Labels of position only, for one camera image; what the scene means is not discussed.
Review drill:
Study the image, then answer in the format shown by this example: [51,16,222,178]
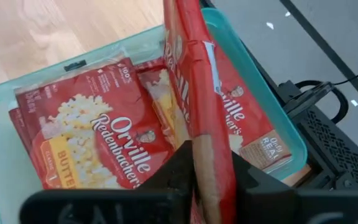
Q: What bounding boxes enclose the glossy black clamp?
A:
[283,81,336,115]

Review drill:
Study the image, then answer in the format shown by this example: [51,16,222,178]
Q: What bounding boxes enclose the black perforated equipment box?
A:
[278,80,358,191]

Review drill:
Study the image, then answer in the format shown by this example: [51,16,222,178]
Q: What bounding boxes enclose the black looped cable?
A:
[294,63,358,124]

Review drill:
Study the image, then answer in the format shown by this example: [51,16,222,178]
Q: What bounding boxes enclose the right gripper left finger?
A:
[19,139,195,224]

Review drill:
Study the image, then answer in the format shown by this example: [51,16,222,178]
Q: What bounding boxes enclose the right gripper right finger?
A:
[232,152,358,224]

